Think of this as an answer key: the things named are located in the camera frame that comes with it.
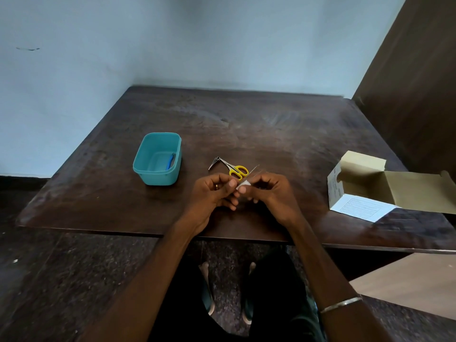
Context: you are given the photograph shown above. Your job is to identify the silver bracelet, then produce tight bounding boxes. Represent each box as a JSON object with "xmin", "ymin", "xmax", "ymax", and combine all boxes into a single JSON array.
[{"xmin": 319, "ymin": 296, "xmax": 363, "ymax": 314}]

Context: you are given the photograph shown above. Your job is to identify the person's right forearm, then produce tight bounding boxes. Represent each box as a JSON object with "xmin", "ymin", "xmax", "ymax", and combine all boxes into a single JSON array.
[{"xmin": 288, "ymin": 216, "xmax": 392, "ymax": 342}]

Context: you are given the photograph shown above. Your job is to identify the person's left forearm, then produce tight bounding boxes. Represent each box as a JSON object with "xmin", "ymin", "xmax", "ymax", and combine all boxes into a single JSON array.
[{"xmin": 80, "ymin": 222, "xmax": 200, "ymax": 342}]

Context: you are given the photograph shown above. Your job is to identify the person's foot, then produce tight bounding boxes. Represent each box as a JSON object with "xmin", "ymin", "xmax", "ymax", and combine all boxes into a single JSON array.
[
  {"xmin": 199, "ymin": 261, "xmax": 216, "ymax": 316},
  {"xmin": 242, "ymin": 261, "xmax": 258, "ymax": 325}
]

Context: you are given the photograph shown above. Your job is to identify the beige board surface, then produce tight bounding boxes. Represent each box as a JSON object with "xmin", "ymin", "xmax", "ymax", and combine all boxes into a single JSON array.
[{"xmin": 349, "ymin": 252, "xmax": 456, "ymax": 321}]

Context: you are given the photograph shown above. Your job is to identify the person's right hand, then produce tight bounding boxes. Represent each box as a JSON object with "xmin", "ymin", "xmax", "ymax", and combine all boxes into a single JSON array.
[{"xmin": 237, "ymin": 172, "xmax": 306, "ymax": 229}]

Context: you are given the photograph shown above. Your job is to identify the person's right foot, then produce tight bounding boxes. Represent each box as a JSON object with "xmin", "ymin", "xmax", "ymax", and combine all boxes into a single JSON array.
[{"xmin": 242, "ymin": 261, "xmax": 258, "ymax": 325}]

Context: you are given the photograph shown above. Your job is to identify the white cardboard box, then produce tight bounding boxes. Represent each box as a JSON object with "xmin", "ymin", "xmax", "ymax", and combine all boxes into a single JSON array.
[{"xmin": 327, "ymin": 150, "xmax": 456, "ymax": 223}]

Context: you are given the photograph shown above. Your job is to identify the person's left hand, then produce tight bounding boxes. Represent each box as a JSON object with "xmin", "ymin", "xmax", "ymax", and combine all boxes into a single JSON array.
[{"xmin": 176, "ymin": 173, "xmax": 241, "ymax": 235}]

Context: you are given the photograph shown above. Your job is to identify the person's left foot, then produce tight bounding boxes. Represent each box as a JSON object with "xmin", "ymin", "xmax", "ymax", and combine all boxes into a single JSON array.
[{"xmin": 199, "ymin": 261, "xmax": 216, "ymax": 316}]

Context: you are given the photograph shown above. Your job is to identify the brown wooden cabinet panel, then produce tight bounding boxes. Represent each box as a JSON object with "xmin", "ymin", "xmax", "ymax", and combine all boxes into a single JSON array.
[{"xmin": 352, "ymin": 0, "xmax": 456, "ymax": 182}]

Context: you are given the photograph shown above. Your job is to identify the yellow handled scissors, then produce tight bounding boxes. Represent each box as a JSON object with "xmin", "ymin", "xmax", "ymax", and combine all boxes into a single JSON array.
[{"xmin": 219, "ymin": 158, "xmax": 249, "ymax": 181}]

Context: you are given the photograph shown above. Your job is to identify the teal plastic container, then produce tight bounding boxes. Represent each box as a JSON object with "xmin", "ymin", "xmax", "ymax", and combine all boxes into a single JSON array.
[{"xmin": 132, "ymin": 132, "xmax": 182, "ymax": 186}]

